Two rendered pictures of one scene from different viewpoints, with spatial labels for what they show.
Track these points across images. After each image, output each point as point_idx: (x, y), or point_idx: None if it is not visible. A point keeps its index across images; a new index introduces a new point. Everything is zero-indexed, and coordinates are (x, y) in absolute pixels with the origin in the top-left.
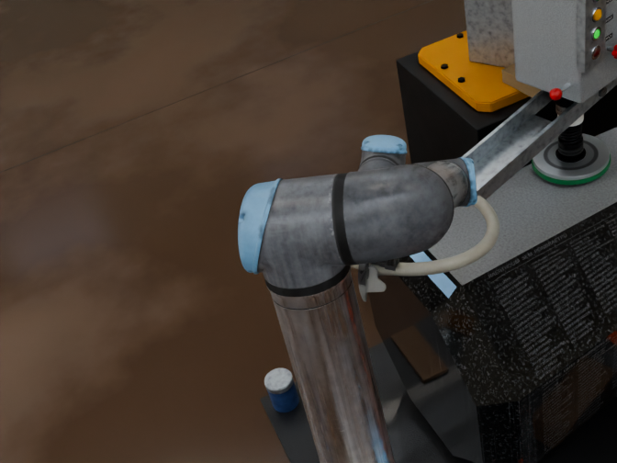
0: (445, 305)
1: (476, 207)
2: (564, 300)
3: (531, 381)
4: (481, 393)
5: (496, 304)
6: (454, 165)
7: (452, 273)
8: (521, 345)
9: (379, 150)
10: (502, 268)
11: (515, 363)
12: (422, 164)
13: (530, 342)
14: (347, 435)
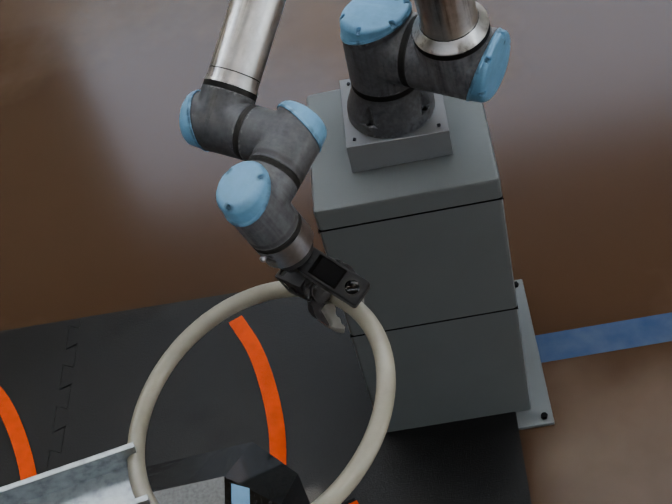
0: (257, 492)
1: (145, 437)
2: None
3: (225, 449)
4: (284, 468)
5: (201, 473)
6: (208, 74)
7: (222, 501)
8: (208, 460)
9: (254, 161)
10: (161, 489)
11: (228, 453)
12: (230, 112)
13: (195, 463)
14: None
